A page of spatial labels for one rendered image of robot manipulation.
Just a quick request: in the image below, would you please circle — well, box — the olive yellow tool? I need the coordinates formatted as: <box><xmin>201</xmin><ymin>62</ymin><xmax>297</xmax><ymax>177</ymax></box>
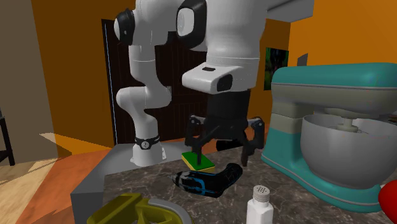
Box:
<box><xmin>86</xmin><ymin>192</ymin><xmax>195</xmax><ymax>224</ymax></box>

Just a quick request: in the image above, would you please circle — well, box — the dark green wall picture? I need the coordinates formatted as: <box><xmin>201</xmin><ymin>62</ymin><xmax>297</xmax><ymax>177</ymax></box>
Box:
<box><xmin>263</xmin><ymin>46</ymin><xmax>290</xmax><ymax>92</ymax></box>

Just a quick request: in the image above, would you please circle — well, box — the green and yellow sponge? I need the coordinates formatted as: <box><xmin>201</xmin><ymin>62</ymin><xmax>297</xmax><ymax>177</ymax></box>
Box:
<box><xmin>181</xmin><ymin>150</ymin><xmax>216</xmax><ymax>174</ymax></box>

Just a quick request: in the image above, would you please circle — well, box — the grey robot stand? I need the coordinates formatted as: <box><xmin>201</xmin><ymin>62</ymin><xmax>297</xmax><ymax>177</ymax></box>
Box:
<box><xmin>70</xmin><ymin>142</ymin><xmax>188</xmax><ymax>224</ymax></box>

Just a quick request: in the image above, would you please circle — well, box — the red round object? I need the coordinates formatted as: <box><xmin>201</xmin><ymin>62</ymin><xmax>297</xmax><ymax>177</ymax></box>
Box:
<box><xmin>378</xmin><ymin>179</ymin><xmax>397</xmax><ymax>222</ymax></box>

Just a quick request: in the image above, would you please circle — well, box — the teal stand mixer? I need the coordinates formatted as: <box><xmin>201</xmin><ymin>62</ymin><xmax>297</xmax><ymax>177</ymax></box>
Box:
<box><xmin>260</xmin><ymin>62</ymin><xmax>397</xmax><ymax>214</ymax></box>

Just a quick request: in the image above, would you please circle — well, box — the black furniture frame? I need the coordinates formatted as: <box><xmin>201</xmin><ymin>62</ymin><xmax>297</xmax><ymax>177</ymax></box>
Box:
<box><xmin>0</xmin><ymin>108</ymin><xmax>16</xmax><ymax>167</ymax></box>

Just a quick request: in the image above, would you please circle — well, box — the dark brown door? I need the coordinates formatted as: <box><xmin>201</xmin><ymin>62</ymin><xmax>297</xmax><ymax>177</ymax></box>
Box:
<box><xmin>101</xmin><ymin>18</ymin><xmax>209</xmax><ymax>145</ymax></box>

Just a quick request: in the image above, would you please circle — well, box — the white salt shaker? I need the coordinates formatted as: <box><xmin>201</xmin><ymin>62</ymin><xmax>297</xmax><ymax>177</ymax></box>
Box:
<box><xmin>246</xmin><ymin>185</ymin><xmax>275</xmax><ymax>224</ymax></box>

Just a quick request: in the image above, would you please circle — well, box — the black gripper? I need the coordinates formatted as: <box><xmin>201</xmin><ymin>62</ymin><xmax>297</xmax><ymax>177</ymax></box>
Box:
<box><xmin>185</xmin><ymin>89</ymin><xmax>266</xmax><ymax>167</ymax></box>

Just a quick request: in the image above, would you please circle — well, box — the black and blue cordless drill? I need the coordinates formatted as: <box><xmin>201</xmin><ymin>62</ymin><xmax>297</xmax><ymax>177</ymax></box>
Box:
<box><xmin>171</xmin><ymin>162</ymin><xmax>244</xmax><ymax>199</ymax></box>

